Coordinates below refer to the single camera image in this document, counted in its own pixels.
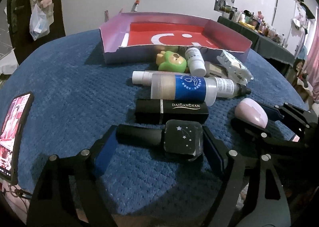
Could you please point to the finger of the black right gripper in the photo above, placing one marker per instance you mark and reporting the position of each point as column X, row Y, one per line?
column 291, row 116
column 256, row 137

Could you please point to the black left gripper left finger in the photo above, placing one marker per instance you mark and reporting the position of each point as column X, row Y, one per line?
column 52, row 201

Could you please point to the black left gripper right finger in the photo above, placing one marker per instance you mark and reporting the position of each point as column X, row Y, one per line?
column 229, row 166

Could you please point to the pink earbuds case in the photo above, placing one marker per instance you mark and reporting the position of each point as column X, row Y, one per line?
column 251, row 111

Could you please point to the clear dropper bottle black cap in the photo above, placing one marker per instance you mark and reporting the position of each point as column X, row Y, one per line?
column 226, row 88

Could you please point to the black star nail polish bottle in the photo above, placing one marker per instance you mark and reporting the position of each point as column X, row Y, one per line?
column 179, row 138

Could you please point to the cartoon hair claw clip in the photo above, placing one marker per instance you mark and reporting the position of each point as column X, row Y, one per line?
column 235, row 69

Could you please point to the blue label frosted bottle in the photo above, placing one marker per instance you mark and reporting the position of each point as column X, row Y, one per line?
column 183, row 88

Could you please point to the black lipstick box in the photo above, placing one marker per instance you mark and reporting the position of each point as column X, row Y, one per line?
column 158, row 112

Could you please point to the brown square compact case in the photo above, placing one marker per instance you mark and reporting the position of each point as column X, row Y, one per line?
column 215, row 70

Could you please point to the smartphone with lit screen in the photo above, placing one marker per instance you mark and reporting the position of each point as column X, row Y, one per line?
column 11, row 135

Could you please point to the dark cluttered side table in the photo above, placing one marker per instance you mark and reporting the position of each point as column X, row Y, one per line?
column 264, row 46

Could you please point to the small white pill bottle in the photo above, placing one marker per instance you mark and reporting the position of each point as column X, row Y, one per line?
column 195, row 62

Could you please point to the white wardrobe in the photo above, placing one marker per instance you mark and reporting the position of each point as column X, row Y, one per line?
column 291, row 22

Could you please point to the green bear toy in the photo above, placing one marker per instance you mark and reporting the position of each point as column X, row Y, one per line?
column 171, row 62

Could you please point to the pink tube white cap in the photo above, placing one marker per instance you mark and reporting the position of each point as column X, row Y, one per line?
column 144, row 78

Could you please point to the purple cardboard box tray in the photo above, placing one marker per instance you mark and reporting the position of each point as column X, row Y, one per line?
column 139, row 37

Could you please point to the clear plastic bag on door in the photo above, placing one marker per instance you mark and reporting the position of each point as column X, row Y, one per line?
column 39, row 26

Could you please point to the orange tipped stick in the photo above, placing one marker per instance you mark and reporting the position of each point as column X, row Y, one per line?
column 136, row 4

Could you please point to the dark wooden door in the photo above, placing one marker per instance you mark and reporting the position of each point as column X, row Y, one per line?
column 18, row 15

